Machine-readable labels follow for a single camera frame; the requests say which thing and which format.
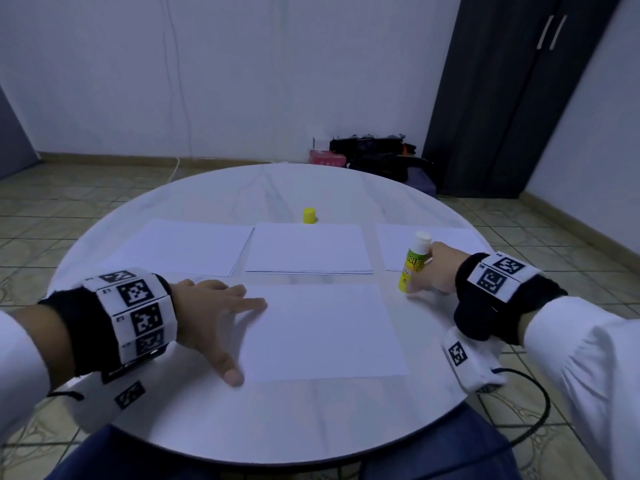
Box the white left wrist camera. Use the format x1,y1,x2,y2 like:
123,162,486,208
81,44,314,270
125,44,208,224
65,359,176,431

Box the white paper stack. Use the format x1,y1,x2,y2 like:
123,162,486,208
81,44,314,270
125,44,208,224
105,217,255,278
376,223,493,273

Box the black right camera cable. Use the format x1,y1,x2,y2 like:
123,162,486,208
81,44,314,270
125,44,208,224
400,367,553,480

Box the white wall cable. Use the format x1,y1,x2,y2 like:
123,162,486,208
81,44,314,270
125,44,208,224
158,0,191,186

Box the person's right hand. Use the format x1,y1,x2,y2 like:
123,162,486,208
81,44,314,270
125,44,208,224
405,241,471,295

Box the black bag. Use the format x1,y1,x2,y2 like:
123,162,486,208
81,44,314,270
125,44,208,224
328,135,426,184

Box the person's left hand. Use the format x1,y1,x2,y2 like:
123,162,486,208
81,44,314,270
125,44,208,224
168,279,269,388

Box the grey door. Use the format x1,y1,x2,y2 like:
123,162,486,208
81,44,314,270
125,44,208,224
0,85,41,181

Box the person's left forearm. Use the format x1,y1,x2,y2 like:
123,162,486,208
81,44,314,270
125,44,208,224
0,305,76,441

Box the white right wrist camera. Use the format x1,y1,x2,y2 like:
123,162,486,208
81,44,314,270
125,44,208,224
443,325,508,396

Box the black left wristband with markers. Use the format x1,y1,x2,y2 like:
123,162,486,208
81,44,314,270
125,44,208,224
40,267,179,381

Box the person's legs in blue jeans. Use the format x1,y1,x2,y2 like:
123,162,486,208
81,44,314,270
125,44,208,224
45,405,523,480

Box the blue suitcase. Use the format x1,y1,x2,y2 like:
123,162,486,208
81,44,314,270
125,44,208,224
405,165,439,198

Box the pink box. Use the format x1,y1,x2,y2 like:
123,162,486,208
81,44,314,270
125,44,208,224
308,147,348,168

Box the black right wristband with markers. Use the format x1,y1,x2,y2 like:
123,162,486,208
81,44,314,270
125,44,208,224
453,251,569,344

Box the person's right forearm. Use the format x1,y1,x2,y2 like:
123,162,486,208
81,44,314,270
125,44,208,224
522,297,640,480

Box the black wristband with markers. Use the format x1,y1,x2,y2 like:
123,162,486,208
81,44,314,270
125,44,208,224
40,267,179,381
453,251,569,344

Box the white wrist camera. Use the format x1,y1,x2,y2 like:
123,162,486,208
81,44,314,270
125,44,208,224
443,325,508,396
65,359,176,431

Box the yellow glue stick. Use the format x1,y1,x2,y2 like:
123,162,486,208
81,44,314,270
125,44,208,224
398,231,435,294

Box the single white paper sheet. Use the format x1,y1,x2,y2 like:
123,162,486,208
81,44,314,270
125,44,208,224
244,223,375,276
232,283,409,384

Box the black wardrobe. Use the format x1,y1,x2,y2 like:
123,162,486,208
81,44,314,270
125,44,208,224
422,0,623,199

